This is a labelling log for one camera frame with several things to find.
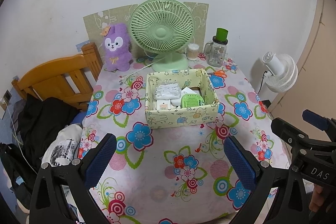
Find long white product box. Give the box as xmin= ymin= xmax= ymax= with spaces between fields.
xmin=156 ymin=100 xmax=171 ymax=110

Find green perforated box lid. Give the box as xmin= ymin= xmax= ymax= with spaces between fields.
xmin=181 ymin=94 xmax=205 ymax=108

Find white square adapter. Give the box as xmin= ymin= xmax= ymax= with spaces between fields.
xmin=181 ymin=87 xmax=201 ymax=98

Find white earbuds case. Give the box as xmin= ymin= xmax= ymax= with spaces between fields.
xmin=171 ymin=98 xmax=182 ymax=107

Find operator right hand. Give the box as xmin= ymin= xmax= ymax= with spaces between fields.
xmin=309 ymin=184 xmax=327 ymax=213

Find white printed tote bag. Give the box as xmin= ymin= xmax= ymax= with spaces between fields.
xmin=42 ymin=124 xmax=83 ymax=166

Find white floor fan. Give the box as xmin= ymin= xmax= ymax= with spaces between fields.
xmin=262 ymin=52 xmax=298 ymax=93

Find black clothing pile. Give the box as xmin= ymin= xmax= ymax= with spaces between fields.
xmin=1 ymin=94 xmax=80 ymax=210

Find floral tablecloth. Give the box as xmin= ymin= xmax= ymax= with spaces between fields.
xmin=78 ymin=54 xmax=289 ymax=223

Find wooden chair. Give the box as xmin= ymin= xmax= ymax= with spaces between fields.
xmin=11 ymin=43 xmax=102 ymax=111

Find glass jar green lid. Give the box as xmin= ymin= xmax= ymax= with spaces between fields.
xmin=204 ymin=28 xmax=228 ymax=67

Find yellow patterned storage box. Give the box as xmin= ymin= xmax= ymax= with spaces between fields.
xmin=145 ymin=69 xmax=219 ymax=128

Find purple plush bunny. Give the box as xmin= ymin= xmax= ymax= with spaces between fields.
xmin=101 ymin=23 xmax=132 ymax=72

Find cotton swab container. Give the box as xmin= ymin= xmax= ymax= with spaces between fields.
xmin=186 ymin=43 xmax=200 ymax=60

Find green desk fan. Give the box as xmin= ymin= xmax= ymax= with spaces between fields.
xmin=129 ymin=0 xmax=194 ymax=72

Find orange handled scissors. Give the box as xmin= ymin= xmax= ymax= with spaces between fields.
xmin=207 ymin=70 xmax=227 ymax=79

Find white fan power cord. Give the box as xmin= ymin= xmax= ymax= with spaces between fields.
xmin=119 ymin=57 xmax=165 ymax=81

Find green cartoon wall mat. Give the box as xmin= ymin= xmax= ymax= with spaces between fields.
xmin=83 ymin=2 xmax=209 ymax=57

